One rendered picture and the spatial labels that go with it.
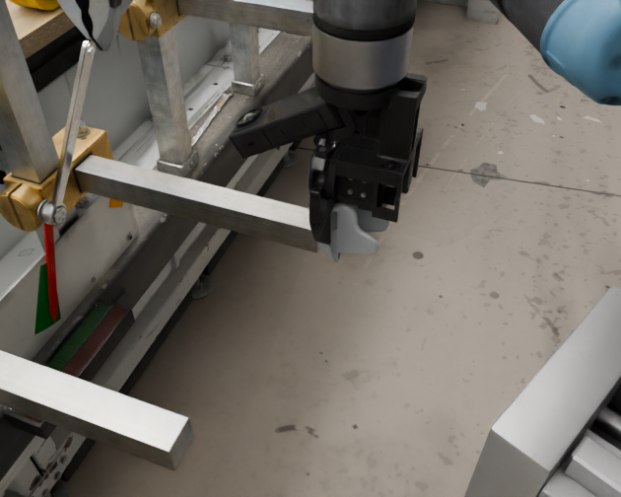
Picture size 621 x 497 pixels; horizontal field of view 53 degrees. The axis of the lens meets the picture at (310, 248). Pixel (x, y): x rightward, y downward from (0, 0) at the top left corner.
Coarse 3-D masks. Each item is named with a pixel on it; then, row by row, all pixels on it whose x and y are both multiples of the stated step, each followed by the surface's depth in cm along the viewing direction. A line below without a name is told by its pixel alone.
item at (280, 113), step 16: (304, 96) 54; (256, 112) 56; (272, 112) 55; (288, 112) 53; (304, 112) 51; (320, 112) 51; (336, 112) 51; (240, 128) 56; (256, 128) 54; (272, 128) 53; (288, 128) 53; (304, 128) 52; (320, 128) 52; (240, 144) 56; (256, 144) 55; (272, 144) 55
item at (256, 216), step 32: (0, 160) 71; (96, 160) 69; (96, 192) 69; (128, 192) 67; (160, 192) 65; (192, 192) 65; (224, 192) 65; (224, 224) 65; (256, 224) 63; (288, 224) 61
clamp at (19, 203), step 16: (64, 128) 72; (96, 128) 72; (80, 144) 69; (96, 144) 70; (80, 160) 68; (48, 176) 65; (16, 192) 63; (32, 192) 64; (48, 192) 65; (80, 192) 70; (0, 208) 65; (16, 208) 64; (32, 208) 64; (16, 224) 66; (32, 224) 65
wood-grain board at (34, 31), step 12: (12, 12) 87; (24, 12) 87; (36, 12) 87; (48, 12) 87; (60, 12) 87; (24, 24) 84; (36, 24) 84; (48, 24) 85; (60, 24) 88; (72, 24) 90; (24, 36) 82; (36, 36) 84; (48, 36) 86; (24, 48) 82; (36, 48) 85
